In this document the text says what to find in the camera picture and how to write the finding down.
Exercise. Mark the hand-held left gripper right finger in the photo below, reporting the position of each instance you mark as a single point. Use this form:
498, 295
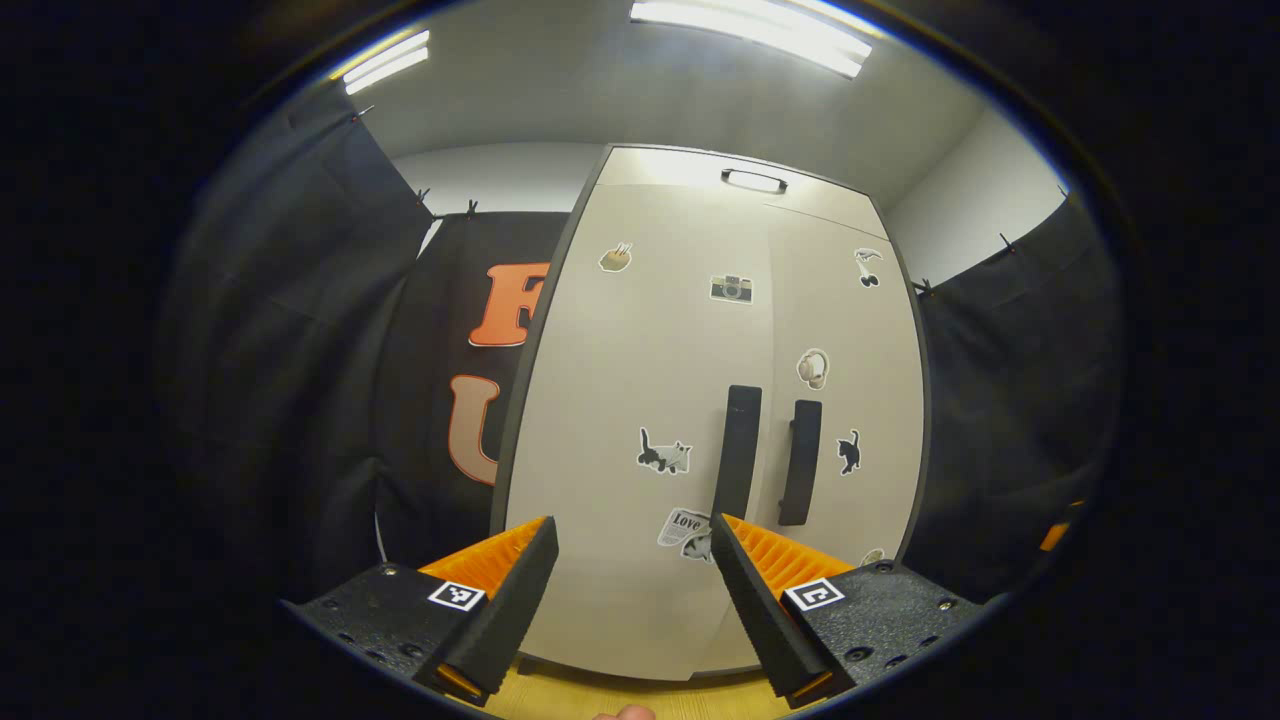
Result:
750, 620

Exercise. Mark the long ceiling light panel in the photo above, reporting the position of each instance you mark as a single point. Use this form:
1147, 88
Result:
760, 32

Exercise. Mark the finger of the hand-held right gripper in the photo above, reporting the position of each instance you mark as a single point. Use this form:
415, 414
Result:
1058, 532

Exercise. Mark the white cabinet drawer front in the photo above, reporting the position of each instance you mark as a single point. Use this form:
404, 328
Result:
660, 170

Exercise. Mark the narrow ceiling light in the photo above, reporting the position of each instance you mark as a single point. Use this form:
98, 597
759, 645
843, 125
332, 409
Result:
388, 62

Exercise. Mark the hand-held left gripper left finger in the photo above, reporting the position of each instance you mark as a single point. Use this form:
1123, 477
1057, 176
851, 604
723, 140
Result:
515, 610

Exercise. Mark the black backdrop cloth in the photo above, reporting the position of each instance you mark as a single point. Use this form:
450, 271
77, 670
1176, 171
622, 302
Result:
1010, 400
300, 350

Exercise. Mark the white grey cabinet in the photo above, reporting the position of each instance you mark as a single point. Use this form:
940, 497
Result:
600, 400

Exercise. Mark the white cabinet door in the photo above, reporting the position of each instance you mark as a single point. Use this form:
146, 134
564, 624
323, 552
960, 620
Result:
620, 360
870, 340

